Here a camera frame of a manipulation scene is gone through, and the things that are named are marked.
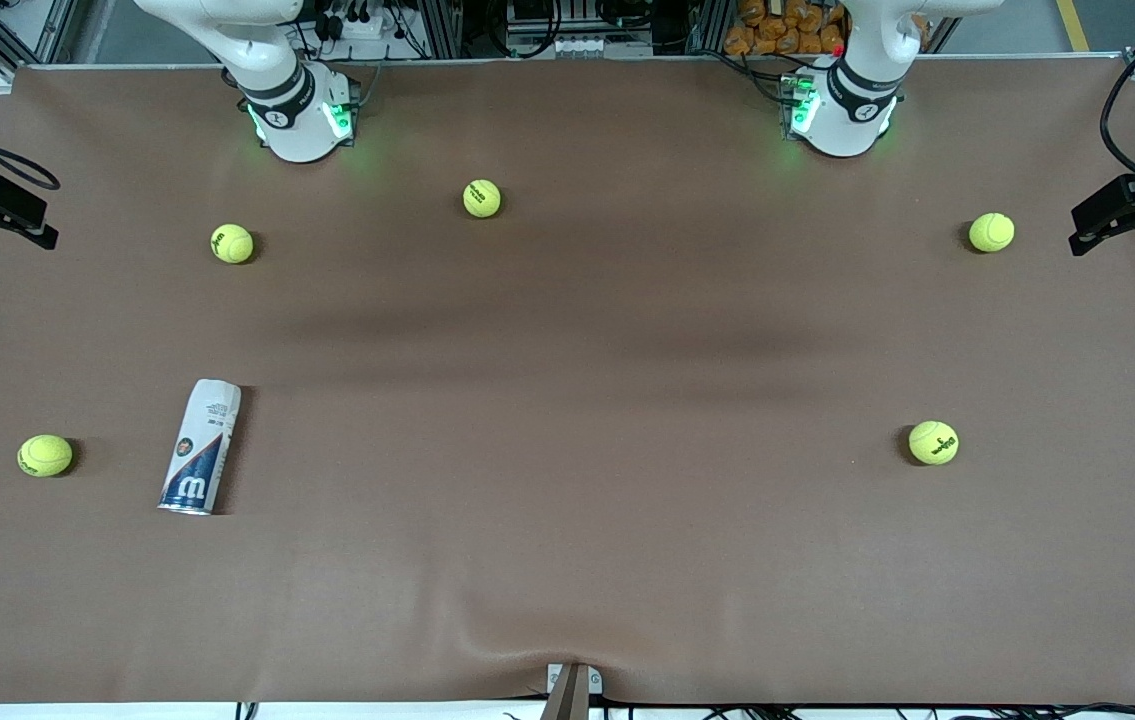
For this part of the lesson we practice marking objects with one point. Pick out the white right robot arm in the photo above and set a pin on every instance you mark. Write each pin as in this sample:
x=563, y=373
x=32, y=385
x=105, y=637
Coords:
x=292, y=130

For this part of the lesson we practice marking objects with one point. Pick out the white power strip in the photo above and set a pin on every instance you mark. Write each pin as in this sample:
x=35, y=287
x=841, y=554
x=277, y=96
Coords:
x=357, y=28

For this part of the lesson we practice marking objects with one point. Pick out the brown table mat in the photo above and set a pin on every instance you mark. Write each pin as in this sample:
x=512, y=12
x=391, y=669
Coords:
x=567, y=550

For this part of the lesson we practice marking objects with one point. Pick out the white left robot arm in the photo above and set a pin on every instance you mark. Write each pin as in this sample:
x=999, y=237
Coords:
x=852, y=125

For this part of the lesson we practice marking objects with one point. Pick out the white blue tennis ball can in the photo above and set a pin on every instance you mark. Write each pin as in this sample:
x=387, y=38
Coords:
x=202, y=450

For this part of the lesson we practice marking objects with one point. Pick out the black control box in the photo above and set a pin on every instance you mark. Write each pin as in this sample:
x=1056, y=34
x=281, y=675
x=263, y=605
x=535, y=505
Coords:
x=577, y=25

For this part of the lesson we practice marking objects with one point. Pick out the orange snack bag pile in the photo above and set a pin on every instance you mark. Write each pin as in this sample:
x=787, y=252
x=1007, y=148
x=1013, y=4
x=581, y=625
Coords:
x=777, y=25

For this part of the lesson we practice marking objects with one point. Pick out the yellow tennis ball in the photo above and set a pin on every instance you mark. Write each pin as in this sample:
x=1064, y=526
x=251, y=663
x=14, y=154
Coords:
x=933, y=442
x=991, y=232
x=482, y=198
x=232, y=243
x=45, y=455

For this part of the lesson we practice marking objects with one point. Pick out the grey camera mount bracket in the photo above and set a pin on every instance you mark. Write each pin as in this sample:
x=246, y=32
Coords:
x=572, y=695

